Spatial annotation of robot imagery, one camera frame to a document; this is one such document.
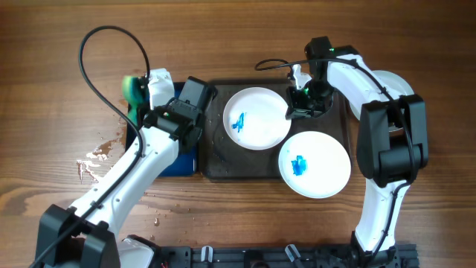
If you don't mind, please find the green and yellow sponge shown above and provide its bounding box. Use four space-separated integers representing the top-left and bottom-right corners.
122 76 149 106

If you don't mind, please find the white plate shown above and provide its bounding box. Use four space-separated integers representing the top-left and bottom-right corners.
349 70 414 132
278 131 351 199
223 87 292 150

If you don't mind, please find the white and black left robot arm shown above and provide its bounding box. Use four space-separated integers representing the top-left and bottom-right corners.
32 77 216 267

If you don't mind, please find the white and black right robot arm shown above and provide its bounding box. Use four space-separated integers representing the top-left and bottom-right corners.
286 36 428 267

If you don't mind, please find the blue water tray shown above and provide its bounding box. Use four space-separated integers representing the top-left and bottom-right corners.
125 82 198 177

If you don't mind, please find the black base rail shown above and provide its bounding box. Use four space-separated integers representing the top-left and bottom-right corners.
148 243 420 268

